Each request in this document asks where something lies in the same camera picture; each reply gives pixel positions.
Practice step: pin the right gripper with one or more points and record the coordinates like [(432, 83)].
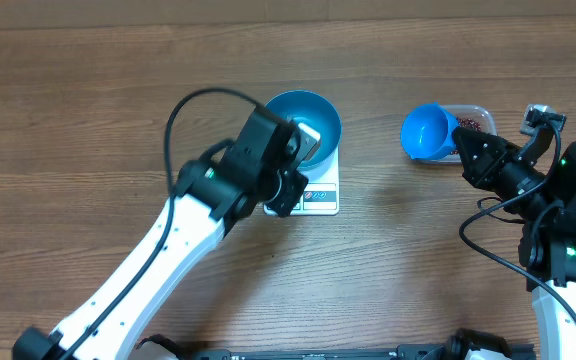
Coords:
[(497, 158)]

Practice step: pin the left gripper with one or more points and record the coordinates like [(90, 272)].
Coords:
[(293, 192)]

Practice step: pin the blue plastic measuring scoop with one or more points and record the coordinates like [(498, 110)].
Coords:
[(426, 133)]

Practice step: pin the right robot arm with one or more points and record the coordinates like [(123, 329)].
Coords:
[(547, 248)]

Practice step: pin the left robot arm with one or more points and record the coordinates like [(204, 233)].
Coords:
[(210, 195)]

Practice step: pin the white digital kitchen scale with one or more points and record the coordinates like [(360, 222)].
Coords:
[(321, 196)]

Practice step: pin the teal blue bowl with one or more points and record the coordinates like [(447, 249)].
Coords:
[(318, 113)]

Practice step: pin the red adzuki beans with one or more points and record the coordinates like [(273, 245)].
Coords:
[(468, 123)]

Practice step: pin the clear plastic food container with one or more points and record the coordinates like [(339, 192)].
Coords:
[(471, 111)]

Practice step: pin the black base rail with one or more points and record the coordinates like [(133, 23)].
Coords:
[(464, 344)]

